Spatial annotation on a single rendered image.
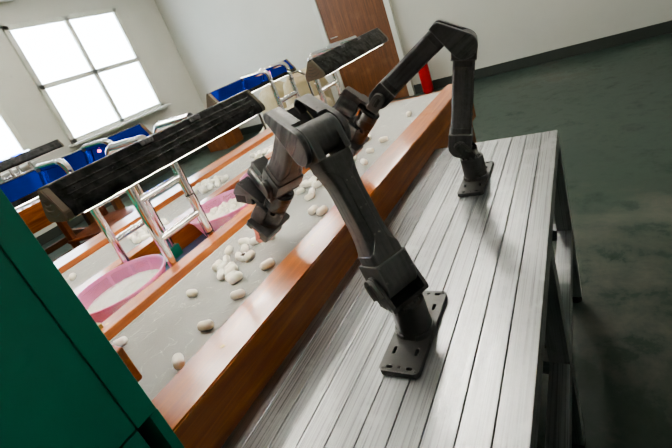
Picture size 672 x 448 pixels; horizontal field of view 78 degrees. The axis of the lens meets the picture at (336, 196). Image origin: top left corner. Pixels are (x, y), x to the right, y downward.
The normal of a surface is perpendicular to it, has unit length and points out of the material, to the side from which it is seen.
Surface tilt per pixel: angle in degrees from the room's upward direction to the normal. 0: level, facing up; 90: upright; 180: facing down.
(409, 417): 0
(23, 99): 90
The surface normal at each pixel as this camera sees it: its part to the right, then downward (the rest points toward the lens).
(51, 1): 0.84, -0.09
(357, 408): -0.33, -0.87
